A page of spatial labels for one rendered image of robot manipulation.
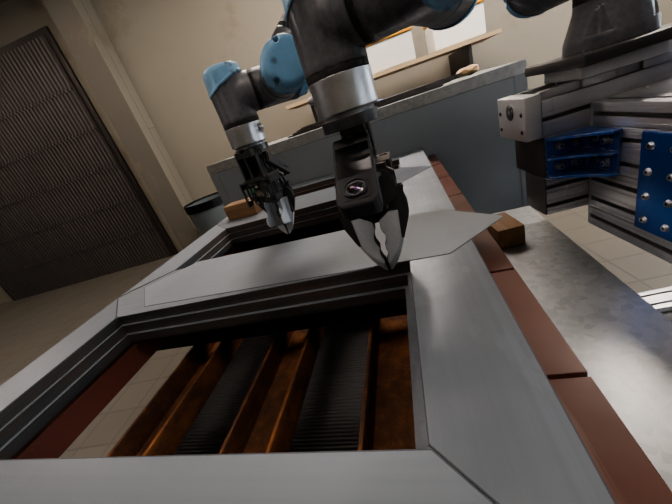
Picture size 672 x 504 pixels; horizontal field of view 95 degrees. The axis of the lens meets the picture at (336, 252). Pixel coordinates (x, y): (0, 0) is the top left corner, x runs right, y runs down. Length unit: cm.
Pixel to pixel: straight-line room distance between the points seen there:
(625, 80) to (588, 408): 69
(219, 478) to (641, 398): 47
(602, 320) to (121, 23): 472
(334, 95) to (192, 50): 401
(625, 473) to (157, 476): 34
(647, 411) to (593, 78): 60
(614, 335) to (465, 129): 92
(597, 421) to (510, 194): 118
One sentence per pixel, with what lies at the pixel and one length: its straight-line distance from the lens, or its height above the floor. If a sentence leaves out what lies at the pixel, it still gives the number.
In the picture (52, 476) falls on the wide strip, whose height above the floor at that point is 87.
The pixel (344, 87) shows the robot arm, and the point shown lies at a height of 110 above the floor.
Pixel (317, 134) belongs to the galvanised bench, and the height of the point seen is 103.
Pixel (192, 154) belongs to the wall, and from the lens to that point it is 446.
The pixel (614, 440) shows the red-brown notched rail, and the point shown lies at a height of 83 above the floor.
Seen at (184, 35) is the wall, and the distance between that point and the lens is 440.
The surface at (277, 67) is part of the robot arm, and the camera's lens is 54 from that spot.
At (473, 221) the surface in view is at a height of 87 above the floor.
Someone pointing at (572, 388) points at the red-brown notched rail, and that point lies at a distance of 34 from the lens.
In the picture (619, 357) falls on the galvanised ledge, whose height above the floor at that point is 68.
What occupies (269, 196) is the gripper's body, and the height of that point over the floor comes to 97.
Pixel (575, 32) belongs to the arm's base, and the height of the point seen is 108.
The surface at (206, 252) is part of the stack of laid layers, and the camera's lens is 95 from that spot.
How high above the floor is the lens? 108
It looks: 23 degrees down
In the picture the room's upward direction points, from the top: 19 degrees counter-clockwise
